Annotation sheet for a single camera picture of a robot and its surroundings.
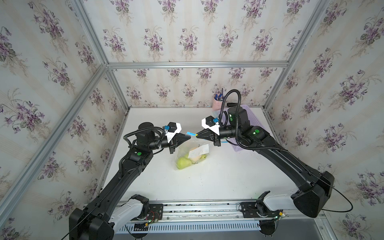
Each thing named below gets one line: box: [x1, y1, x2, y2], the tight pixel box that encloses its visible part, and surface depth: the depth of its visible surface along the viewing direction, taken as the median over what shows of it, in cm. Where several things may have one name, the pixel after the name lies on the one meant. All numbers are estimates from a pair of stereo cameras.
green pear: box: [176, 153, 192, 170], surface depth 82 cm
